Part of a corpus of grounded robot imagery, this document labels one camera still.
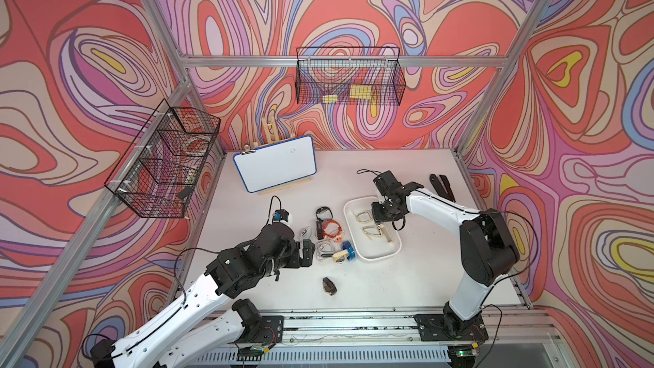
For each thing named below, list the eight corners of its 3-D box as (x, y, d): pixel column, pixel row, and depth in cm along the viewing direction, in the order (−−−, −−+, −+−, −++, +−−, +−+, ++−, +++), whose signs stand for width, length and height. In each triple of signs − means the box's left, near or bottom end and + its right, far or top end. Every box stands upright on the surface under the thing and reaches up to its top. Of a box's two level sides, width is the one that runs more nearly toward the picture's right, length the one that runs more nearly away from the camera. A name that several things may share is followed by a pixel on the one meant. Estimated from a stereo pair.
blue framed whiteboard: (249, 202, 102) (233, 164, 85) (249, 187, 108) (233, 149, 90) (319, 188, 107) (317, 150, 90) (315, 174, 112) (313, 135, 95)
